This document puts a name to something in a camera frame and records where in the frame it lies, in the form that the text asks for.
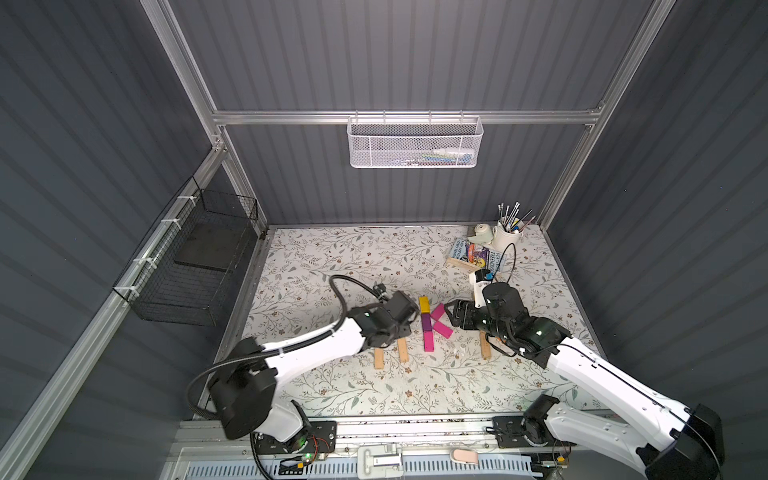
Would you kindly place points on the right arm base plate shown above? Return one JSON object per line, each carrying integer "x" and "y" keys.
{"x": 517, "y": 431}

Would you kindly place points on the pink eraser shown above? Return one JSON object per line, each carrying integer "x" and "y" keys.
{"x": 464, "y": 456}

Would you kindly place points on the natural wood block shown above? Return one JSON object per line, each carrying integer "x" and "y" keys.
{"x": 379, "y": 359}
{"x": 402, "y": 348}
{"x": 485, "y": 347}

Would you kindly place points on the black wire side basket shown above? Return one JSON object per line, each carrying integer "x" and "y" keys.
{"x": 195, "y": 260}

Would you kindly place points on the purple block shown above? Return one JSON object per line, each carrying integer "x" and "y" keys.
{"x": 426, "y": 322}

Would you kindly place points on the white tape roll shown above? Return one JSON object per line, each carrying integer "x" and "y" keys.
{"x": 483, "y": 235}

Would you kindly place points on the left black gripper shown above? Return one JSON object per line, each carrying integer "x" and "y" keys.
{"x": 405, "y": 318}

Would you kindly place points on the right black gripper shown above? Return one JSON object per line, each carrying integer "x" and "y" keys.
{"x": 459, "y": 314}

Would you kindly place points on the white wire wall basket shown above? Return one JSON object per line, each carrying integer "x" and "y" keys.
{"x": 420, "y": 142}

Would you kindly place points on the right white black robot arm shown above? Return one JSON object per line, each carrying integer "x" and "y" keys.
{"x": 657, "y": 436}

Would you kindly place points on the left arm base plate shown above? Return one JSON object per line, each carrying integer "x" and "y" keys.
{"x": 319, "y": 438}

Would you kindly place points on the white pen cup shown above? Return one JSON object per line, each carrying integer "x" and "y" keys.
{"x": 502, "y": 239}

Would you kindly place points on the yellow block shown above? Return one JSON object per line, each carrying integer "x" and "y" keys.
{"x": 424, "y": 305}

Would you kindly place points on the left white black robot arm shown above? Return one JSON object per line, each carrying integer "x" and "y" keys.
{"x": 241, "y": 392}

